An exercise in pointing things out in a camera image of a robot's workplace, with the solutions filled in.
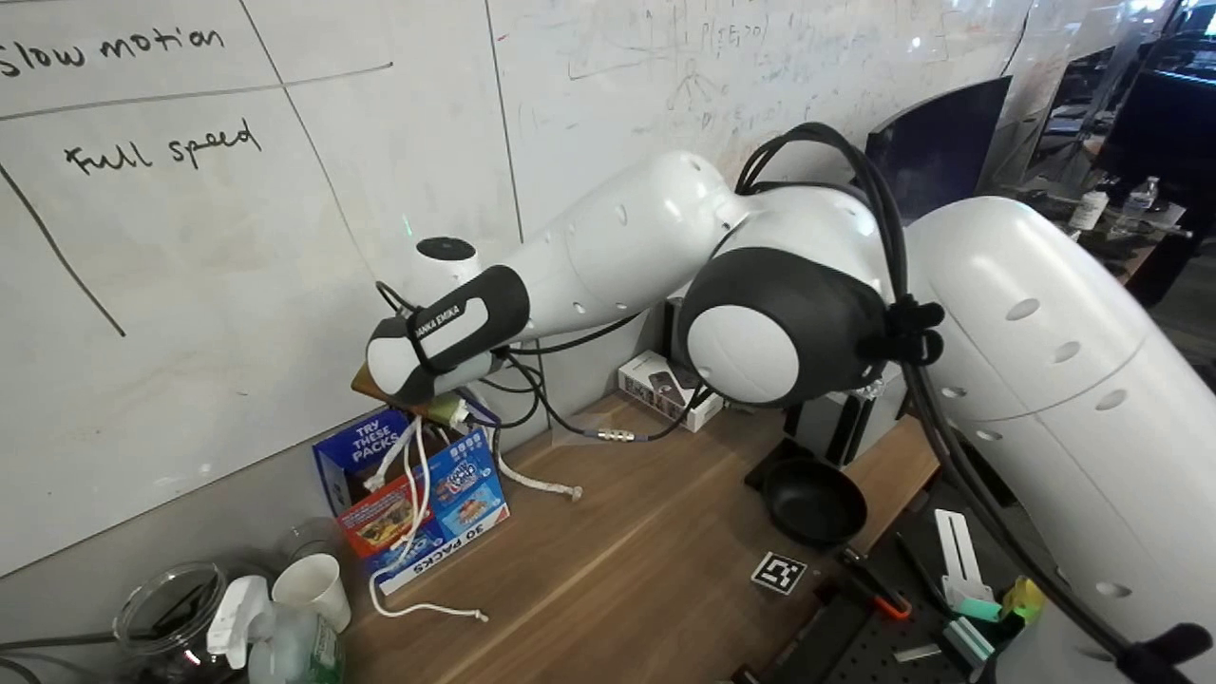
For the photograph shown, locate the black clamp orange handle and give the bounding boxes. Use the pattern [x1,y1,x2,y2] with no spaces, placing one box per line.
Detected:
[830,547,915,627]

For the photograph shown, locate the teal plastic part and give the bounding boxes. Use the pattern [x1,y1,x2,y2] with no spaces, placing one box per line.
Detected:
[944,591,1019,668]

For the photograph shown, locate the whiteboard with writing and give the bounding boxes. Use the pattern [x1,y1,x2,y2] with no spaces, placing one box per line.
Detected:
[0,0,1055,581]

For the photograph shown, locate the blue printed carton box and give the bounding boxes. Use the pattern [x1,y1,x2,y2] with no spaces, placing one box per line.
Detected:
[307,408,517,599]

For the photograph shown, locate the white plastic tool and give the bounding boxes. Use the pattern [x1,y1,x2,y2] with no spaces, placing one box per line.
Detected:
[931,505,1001,609]

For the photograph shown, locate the black bowl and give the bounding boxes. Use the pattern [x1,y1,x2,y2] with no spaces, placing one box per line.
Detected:
[742,433,873,552]

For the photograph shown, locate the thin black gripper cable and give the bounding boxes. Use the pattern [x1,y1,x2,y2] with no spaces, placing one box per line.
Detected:
[373,276,715,447]

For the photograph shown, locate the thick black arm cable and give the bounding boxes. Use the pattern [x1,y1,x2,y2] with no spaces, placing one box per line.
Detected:
[730,117,1216,684]

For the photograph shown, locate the green liquid spray bottle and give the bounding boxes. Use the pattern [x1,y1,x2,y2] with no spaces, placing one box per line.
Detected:
[207,571,350,684]

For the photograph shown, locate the yellow green plastic part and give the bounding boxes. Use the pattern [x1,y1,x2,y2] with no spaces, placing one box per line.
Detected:
[1001,571,1055,627]

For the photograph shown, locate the dark blue chair back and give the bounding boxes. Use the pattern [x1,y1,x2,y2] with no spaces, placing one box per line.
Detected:
[861,73,1019,228]

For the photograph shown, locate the black white fiducial tag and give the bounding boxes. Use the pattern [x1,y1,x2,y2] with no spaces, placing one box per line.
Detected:
[749,547,811,599]

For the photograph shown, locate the black perforated breadboard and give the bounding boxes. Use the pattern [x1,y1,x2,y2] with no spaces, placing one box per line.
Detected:
[735,470,1105,684]

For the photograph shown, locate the white power strip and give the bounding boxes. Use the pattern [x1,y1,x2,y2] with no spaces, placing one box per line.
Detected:
[616,348,726,438]

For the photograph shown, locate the clear glass jar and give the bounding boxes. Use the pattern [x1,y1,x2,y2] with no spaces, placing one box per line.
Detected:
[109,563,236,677]

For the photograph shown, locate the grey battery with round caps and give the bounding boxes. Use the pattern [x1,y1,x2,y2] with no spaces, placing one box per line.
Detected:
[794,377,891,470]

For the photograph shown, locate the thin white rope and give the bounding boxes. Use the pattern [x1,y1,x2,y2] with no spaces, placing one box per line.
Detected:
[362,429,495,627]

